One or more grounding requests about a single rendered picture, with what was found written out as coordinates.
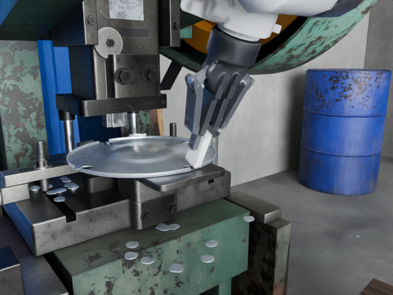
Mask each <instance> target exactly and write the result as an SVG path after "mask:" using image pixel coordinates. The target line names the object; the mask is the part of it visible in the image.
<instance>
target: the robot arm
mask: <svg viewBox="0 0 393 295"><path fill-rule="evenodd" d="M361 1H362V0H181V5H180V7H181V9H182V11H185V12H188V13H191V14H193V15H196V16H199V17H201V18H204V19H206V20H209V21H212V22H216V23H218V24H217V25H215V26H213V27H212V29H211V32H210V35H209V39H208V42H207V45H206V51H207V58H206V60H205V61H204V63H203V64H202V66H201V70H200V71H199V72H197V73H196V74H194V75H192V74H190V73H188V74H187V75H186V76H185V82H186V85H187V98H186V106H185V119H184V125H185V126H186V127H187V128H188V129H189V130H190V131H191V132H192V134H191V137H190V139H189V142H188V146H189V148H188V151H187V155H186V157H185V159H186V160H187V161H188V162H189V164H190V165H191V166H192V167H193V168H197V167H201V164H202V162H203V159H204V156H205V153H206V150H207V148H208V147H209V145H210V144H211V141H212V138H213V136H216V137H217V136H219V135H220V133H219V132H218V129H222V130H223V129H225V128H226V127H227V125H228V123H229V121H230V120H231V118H232V116H233V114H234V112H235V111H236V109H237V108H238V106H239V104H240V102H241V100H242V99H243V97H244V95H245V93H246V92H247V90H248V89H249V88H250V87H251V86H252V85H253V84H254V82H255V80H254V79H253V78H252V77H250V76H249V75H248V73H247V72H248V67H251V66H252V65H253V64H254V63H255V61H256V58H257V56H258V53H259V51H260V48H261V45H262V43H261V40H260V39H266V38H268V37H270V35H271V33H272V32H274V33H278V34H279V32H280V30H281V26H280V25H277V24H275V23H276V21H277V18H278V16H279V14H284V15H296V16H304V17H312V18H332V17H340V16H342V15H344V14H345V13H348V12H349V11H351V10H353V9H355V8H357V7H358V6H359V4H360V3H361ZM222 119H223V120H222Z"/></svg>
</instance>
